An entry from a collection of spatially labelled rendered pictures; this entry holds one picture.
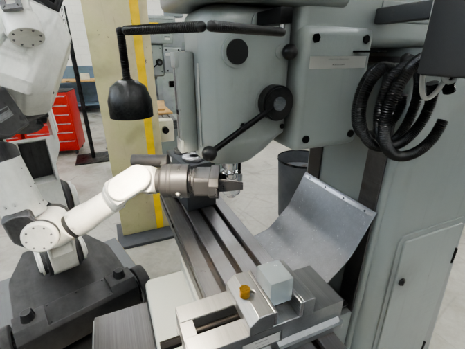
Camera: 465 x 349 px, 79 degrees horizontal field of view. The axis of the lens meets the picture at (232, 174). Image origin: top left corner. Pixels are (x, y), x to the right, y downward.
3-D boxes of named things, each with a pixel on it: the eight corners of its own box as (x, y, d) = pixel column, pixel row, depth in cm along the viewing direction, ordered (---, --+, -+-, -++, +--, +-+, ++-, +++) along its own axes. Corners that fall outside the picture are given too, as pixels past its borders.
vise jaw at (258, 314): (249, 336, 53) (250, 321, 52) (225, 290, 64) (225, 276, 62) (277, 326, 56) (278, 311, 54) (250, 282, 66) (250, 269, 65)
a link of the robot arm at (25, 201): (11, 264, 65) (-42, 174, 58) (33, 237, 77) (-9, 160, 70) (64, 246, 67) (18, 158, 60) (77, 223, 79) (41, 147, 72)
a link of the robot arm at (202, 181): (217, 174, 67) (167, 174, 67) (218, 210, 70) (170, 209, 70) (220, 156, 78) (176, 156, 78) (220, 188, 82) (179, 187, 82)
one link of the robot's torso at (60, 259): (37, 262, 135) (10, 185, 106) (82, 245, 146) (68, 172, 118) (45, 288, 126) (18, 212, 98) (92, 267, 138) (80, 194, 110)
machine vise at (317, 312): (192, 392, 51) (188, 352, 47) (175, 325, 64) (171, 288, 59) (344, 327, 63) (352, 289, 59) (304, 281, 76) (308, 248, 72)
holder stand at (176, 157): (187, 212, 109) (184, 163, 101) (169, 190, 126) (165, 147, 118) (216, 204, 114) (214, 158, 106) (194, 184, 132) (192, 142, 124)
